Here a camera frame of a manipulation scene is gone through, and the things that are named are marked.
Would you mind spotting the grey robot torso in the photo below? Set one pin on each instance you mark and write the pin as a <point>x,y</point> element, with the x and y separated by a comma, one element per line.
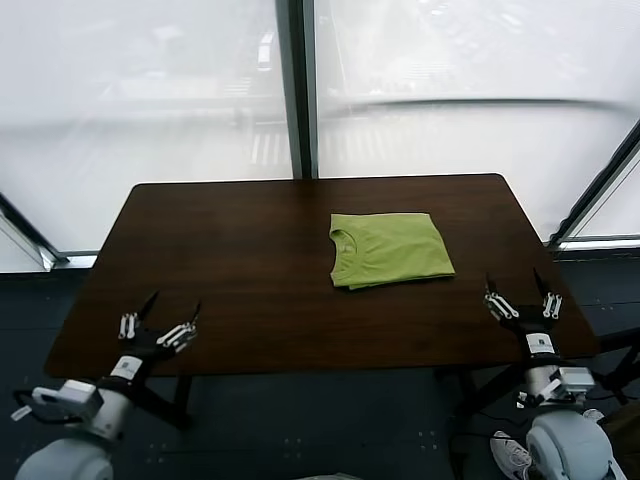
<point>335,476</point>

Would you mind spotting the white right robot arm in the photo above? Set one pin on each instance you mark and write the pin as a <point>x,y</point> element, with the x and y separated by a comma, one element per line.
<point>565,440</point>

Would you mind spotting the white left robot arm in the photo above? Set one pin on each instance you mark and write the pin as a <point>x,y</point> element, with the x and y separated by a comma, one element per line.
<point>107,415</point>

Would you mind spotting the curved dark rail behind glass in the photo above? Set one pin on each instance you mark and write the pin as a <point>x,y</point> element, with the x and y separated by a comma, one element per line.
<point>475,101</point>

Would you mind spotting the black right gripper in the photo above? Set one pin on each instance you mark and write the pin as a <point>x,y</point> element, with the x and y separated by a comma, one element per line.
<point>535,330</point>

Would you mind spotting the slanted dark window frame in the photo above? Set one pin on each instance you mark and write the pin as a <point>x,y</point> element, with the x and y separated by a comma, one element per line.
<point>592,197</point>
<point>45,255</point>

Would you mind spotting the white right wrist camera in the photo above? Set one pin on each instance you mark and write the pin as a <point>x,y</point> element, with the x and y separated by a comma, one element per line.
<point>577,382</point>

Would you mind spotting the lime green t-shirt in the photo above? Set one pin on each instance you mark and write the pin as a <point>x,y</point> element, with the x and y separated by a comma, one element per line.
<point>395,250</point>

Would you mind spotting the grey vertical window mullion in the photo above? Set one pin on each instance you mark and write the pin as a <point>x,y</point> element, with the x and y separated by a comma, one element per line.
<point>298,100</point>

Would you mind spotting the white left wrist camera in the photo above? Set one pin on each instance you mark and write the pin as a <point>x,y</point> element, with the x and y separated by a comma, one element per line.
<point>70,397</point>

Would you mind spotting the white sneaker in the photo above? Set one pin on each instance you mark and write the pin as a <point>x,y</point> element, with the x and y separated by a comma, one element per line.
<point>510,455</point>
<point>593,415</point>

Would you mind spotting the black metal table leg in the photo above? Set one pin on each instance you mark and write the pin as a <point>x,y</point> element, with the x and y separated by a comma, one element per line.
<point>182,400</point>
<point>466,395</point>

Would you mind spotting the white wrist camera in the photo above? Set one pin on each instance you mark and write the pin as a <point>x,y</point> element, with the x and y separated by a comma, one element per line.
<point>577,382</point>
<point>70,397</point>

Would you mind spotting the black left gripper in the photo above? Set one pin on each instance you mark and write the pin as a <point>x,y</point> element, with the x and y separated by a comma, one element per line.
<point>142,355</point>

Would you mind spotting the dark trouser leg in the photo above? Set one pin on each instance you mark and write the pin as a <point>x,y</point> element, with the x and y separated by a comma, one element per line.
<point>625,425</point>

